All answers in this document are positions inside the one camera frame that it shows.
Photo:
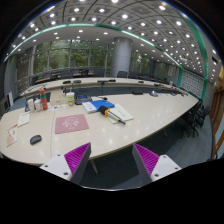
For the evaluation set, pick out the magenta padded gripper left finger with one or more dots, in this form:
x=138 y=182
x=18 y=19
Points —
x=69 y=166

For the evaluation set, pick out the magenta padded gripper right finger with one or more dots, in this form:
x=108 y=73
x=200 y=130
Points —
x=151 y=166

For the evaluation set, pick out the pink mouse pad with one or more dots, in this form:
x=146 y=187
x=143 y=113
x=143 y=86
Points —
x=71 y=123

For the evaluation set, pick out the black computer mouse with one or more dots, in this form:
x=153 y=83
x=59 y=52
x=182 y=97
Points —
x=35 y=139

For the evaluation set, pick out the black office chair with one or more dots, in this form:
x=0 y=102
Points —
x=195 y=116

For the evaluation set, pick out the red leaflet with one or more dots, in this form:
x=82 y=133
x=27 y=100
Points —
x=11 y=135

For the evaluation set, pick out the white paper booklet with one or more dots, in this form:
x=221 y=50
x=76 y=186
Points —
x=24 y=119

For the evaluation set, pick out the blue book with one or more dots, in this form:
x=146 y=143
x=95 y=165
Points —
x=99 y=103

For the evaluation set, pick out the grey desk phone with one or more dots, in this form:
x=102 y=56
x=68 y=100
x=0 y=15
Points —
x=82 y=99

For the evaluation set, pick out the red thermos bottle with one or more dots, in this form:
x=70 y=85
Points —
x=43 y=99

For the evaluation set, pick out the white paper cup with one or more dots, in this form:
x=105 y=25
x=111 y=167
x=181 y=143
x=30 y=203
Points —
x=30 y=103

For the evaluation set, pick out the grey round pillar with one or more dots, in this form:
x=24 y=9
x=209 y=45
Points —
x=121 y=55

